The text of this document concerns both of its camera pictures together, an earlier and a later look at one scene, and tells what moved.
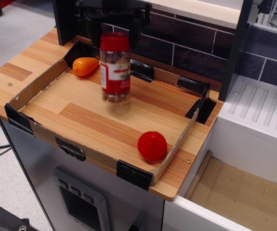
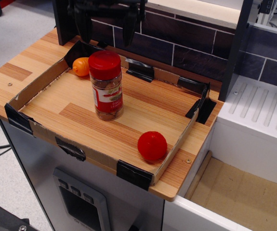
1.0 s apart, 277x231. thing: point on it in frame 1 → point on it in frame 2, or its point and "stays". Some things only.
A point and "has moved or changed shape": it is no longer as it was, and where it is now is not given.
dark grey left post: (66, 14) stays
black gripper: (95, 10) → (84, 18)
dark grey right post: (231, 69) stays
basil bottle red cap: (115, 67) has moved or changed shape
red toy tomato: (152, 145) stays
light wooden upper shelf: (209, 13) stays
